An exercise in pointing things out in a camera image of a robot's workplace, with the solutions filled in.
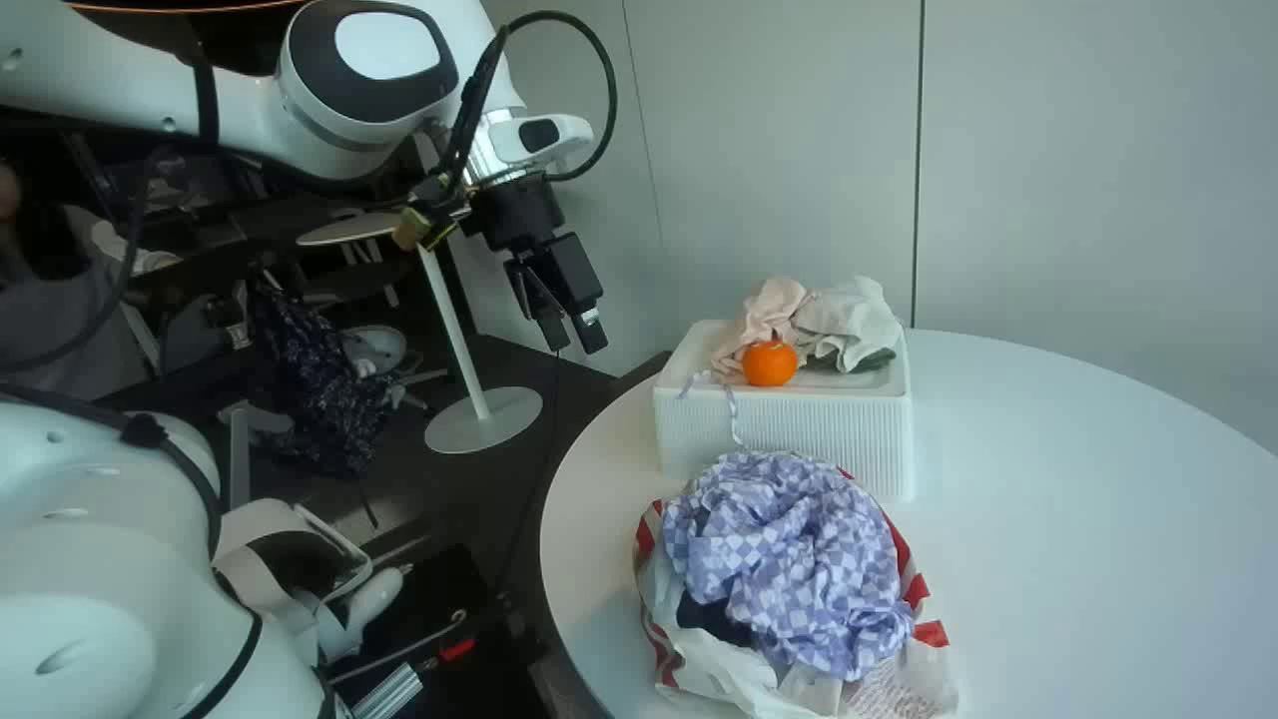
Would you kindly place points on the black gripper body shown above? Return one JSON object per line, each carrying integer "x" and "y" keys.
{"x": 543, "y": 259}

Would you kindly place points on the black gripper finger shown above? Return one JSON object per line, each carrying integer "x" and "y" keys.
{"x": 590, "y": 327}
{"x": 551, "y": 327}

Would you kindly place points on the blue white checkered cloth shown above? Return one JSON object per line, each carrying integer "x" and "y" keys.
{"x": 800, "y": 554}

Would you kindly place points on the dark navy clothing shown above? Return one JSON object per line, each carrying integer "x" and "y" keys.
{"x": 717, "y": 619}

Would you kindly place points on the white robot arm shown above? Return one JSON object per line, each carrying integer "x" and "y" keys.
{"x": 349, "y": 84}

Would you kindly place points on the red white plastic bag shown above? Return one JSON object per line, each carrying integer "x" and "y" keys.
{"x": 913, "y": 685}

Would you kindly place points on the white round side stand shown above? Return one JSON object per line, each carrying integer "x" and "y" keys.
{"x": 479, "y": 415}

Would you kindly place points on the orange fruit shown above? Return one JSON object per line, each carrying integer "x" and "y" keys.
{"x": 767, "y": 363}

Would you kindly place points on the pink beige cloth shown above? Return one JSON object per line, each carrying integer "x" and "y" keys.
{"x": 765, "y": 315}

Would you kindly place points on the white grey cloth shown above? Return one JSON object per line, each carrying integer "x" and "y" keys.
{"x": 846, "y": 327}

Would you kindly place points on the white storage box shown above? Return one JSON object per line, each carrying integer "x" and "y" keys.
{"x": 857, "y": 420}

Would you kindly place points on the red handled tool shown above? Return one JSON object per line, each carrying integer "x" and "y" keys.
{"x": 418, "y": 659}

